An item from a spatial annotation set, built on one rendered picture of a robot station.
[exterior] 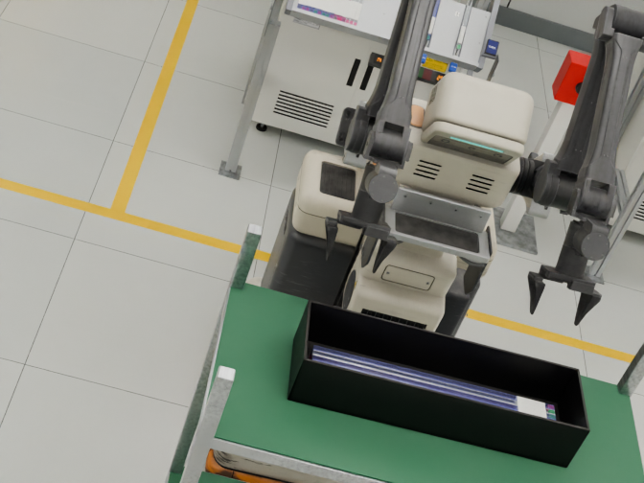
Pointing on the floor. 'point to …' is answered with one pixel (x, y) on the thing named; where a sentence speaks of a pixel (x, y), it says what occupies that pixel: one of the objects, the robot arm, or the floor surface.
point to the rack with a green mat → (588, 466)
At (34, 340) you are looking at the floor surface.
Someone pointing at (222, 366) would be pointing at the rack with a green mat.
